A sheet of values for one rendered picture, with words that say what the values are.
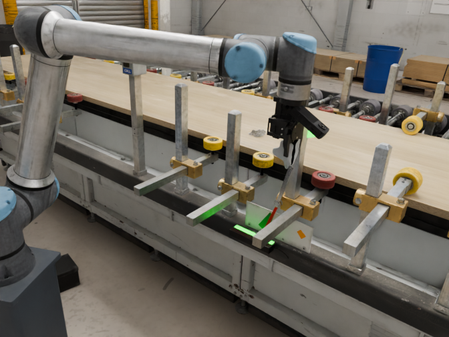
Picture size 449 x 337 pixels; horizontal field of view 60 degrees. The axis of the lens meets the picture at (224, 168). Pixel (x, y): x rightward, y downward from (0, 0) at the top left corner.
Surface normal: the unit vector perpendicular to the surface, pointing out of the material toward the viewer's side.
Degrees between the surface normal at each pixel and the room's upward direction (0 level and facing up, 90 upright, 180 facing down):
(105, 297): 0
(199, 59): 95
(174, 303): 0
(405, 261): 90
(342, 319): 90
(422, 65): 90
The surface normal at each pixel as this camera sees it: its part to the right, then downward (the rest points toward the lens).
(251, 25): -0.67, 0.29
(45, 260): 0.04, -0.91
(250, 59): -0.08, 0.42
